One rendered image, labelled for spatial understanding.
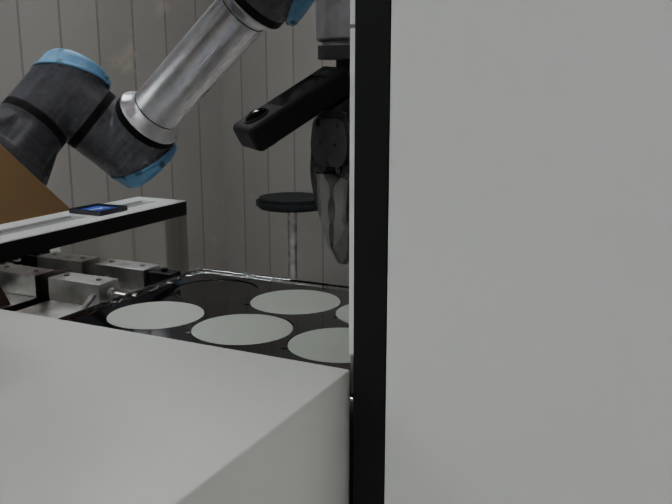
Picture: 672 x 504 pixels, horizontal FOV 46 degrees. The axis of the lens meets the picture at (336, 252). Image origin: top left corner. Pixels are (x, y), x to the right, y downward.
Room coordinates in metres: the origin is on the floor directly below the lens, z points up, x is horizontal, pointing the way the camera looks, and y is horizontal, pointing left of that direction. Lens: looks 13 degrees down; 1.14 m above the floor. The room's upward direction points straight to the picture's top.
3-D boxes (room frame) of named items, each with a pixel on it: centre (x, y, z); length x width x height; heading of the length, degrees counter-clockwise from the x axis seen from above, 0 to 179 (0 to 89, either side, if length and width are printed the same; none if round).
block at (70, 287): (0.92, 0.30, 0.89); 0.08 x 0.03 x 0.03; 64
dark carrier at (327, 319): (0.75, 0.09, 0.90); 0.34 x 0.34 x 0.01; 64
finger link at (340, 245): (0.77, -0.03, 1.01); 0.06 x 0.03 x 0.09; 119
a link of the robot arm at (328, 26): (0.79, -0.02, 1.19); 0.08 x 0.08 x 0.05
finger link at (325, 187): (0.80, -0.01, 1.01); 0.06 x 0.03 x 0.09; 119
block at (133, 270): (0.99, 0.27, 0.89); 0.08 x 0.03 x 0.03; 64
